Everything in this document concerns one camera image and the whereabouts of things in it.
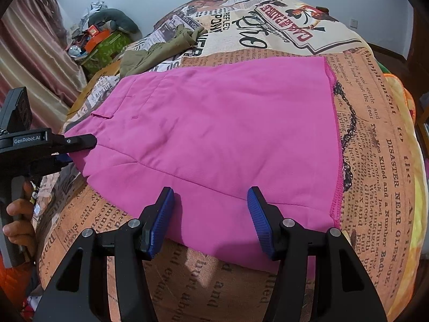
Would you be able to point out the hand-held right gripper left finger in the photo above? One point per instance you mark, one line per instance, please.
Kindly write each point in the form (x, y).
(161, 223)

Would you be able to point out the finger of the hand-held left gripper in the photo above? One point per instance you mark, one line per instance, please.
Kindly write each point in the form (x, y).
(62, 158)
(78, 142)

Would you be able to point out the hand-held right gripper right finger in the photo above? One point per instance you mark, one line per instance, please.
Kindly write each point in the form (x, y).
(263, 223)

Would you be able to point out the pink pants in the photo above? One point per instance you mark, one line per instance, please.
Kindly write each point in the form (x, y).
(218, 134)

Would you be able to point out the olive green pants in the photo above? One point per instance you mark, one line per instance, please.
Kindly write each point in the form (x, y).
(140, 60)

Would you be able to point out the person's left hand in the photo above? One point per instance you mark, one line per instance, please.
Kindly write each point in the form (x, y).
(21, 211)

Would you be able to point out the striped red beige curtain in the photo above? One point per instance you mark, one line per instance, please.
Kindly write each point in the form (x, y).
(33, 57)

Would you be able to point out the green storage box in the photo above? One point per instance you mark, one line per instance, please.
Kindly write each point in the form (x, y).
(110, 48)

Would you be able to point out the orange box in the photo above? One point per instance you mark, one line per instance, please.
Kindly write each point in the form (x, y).
(97, 40)

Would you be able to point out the orange quilted cloth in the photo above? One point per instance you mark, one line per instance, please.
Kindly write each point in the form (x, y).
(13, 275)

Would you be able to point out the grey plush toy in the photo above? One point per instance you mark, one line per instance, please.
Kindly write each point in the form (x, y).
(120, 18)

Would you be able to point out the grey crumpled clothes pile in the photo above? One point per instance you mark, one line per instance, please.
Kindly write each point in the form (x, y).
(94, 10)

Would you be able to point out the newspaper printed blanket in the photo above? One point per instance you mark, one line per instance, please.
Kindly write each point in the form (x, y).
(368, 141)

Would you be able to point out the white wall socket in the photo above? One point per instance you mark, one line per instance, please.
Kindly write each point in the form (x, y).
(353, 23)

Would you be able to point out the dark wooden bed post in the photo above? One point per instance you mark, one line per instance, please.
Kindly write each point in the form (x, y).
(322, 8)

